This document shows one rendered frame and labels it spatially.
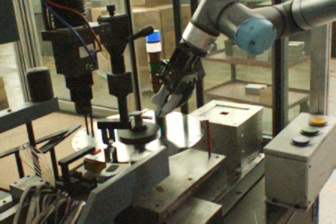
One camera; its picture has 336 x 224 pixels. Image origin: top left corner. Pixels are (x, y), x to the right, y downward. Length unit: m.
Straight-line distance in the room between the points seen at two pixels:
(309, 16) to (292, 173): 0.38
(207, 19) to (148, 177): 0.37
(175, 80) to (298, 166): 0.35
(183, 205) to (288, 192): 0.27
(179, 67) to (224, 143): 0.34
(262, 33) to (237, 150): 0.46
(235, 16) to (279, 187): 0.45
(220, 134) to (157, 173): 0.43
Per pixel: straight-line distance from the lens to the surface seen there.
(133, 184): 0.77
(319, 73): 1.26
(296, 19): 0.94
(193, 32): 0.94
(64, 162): 0.88
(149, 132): 1.02
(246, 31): 0.86
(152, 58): 1.28
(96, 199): 0.71
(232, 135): 1.20
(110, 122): 0.96
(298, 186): 1.07
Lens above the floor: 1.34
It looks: 17 degrees down
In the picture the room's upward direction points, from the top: 5 degrees counter-clockwise
